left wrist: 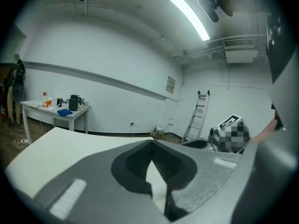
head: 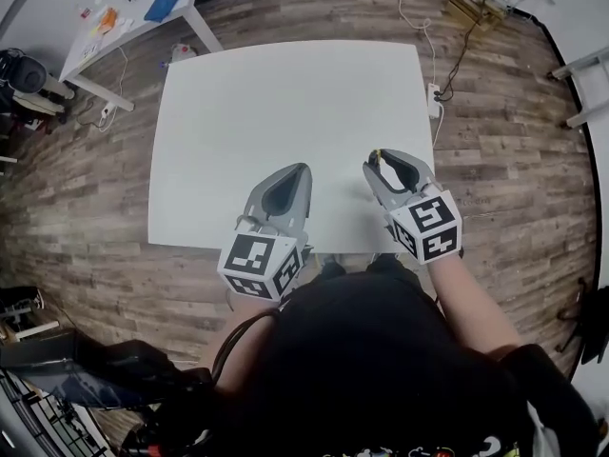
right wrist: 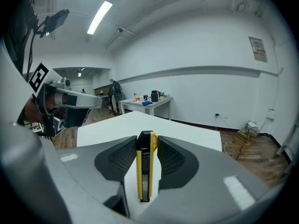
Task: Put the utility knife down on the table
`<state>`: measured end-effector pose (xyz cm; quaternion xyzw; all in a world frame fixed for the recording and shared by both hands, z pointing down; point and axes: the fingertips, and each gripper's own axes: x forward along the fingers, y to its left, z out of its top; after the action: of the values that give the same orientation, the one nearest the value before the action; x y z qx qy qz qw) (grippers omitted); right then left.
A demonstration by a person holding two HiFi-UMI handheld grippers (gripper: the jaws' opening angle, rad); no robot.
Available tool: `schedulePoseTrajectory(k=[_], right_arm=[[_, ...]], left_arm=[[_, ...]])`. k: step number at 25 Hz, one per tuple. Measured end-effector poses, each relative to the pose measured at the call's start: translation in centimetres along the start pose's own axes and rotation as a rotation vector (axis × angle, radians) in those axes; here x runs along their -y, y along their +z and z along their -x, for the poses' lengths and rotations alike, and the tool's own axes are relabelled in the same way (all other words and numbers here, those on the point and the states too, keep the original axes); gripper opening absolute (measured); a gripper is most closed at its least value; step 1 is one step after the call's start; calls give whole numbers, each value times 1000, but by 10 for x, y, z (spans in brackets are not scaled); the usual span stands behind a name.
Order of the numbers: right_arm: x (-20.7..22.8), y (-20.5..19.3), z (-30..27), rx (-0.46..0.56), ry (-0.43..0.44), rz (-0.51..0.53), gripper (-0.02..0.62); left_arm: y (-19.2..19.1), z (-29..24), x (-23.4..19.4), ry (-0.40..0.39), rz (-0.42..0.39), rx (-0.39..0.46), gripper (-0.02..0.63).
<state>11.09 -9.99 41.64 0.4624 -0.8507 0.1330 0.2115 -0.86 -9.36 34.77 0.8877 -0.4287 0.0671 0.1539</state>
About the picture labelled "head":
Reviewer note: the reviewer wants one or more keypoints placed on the white red plastic object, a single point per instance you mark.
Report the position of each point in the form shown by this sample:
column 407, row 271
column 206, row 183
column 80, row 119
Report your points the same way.
column 183, row 51

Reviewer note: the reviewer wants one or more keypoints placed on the bottle with red label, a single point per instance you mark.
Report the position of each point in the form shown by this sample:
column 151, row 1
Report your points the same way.
column 85, row 13

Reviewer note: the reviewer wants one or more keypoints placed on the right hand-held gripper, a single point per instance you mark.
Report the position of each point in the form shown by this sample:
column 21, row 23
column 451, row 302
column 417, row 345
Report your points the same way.
column 428, row 226

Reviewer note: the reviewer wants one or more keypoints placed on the wooden crate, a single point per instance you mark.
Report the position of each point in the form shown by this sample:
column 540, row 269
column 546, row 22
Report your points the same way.
column 468, row 10

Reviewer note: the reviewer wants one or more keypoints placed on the beige trousers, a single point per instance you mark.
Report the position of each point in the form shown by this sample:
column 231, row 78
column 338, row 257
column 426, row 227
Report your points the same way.
column 59, row 88

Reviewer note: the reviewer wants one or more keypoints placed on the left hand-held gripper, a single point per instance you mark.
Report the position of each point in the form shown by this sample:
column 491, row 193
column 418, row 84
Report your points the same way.
column 257, row 255

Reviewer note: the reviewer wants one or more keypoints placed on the person's left forearm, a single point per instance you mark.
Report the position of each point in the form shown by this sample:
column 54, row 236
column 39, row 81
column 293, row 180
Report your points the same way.
column 252, row 350

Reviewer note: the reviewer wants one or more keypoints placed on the person's black shirt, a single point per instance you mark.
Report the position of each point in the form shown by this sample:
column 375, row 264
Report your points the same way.
column 380, row 350

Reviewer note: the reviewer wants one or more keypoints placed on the orange packet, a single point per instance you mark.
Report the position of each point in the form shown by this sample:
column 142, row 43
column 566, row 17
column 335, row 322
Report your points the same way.
column 108, row 19

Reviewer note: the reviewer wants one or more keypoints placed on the black fabric bag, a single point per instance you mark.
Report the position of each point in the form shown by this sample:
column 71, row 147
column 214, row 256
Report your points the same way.
column 109, row 374

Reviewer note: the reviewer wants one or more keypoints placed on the blue folded cloth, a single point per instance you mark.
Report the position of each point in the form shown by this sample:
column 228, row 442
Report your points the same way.
column 163, row 7

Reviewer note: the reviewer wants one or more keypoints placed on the white power strip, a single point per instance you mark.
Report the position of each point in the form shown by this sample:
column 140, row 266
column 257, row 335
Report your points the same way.
column 433, row 100
column 107, row 114

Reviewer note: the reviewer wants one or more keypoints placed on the black folding stand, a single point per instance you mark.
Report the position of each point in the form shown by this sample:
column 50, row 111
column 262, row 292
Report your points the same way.
column 597, row 322

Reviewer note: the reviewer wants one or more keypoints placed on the person's right forearm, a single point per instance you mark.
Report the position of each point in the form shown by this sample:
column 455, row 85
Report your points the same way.
column 468, row 303

